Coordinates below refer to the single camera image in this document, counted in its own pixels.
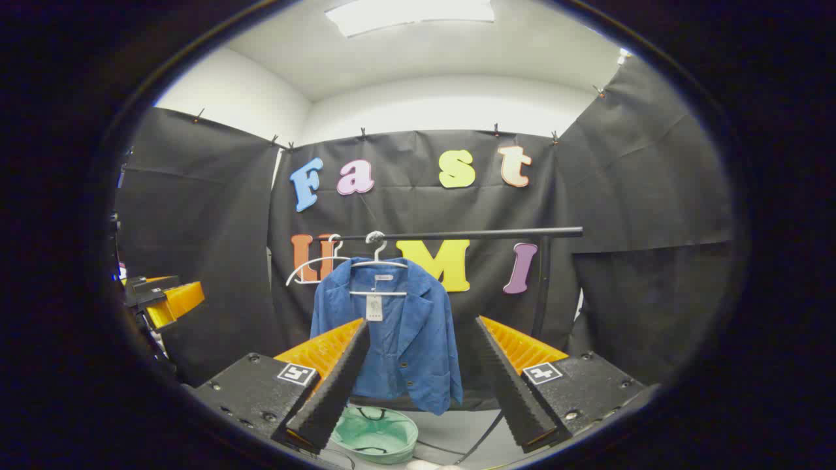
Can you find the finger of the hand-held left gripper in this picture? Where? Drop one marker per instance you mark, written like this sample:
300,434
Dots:
173,300

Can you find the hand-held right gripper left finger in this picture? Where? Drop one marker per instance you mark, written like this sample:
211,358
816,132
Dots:
333,391

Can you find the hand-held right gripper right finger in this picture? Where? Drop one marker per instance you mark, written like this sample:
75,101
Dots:
513,391

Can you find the green laundry hamper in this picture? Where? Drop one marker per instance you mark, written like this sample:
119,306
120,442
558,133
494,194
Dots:
379,434

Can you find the blue jacket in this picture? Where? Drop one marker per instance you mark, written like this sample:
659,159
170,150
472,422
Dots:
405,352

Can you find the white clothes hanger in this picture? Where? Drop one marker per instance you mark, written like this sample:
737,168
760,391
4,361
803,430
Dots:
379,293
326,258

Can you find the black clothes rack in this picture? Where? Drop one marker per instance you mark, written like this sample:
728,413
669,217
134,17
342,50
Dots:
470,234

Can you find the black backdrop cloth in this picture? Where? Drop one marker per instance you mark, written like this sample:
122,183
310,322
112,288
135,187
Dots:
418,209

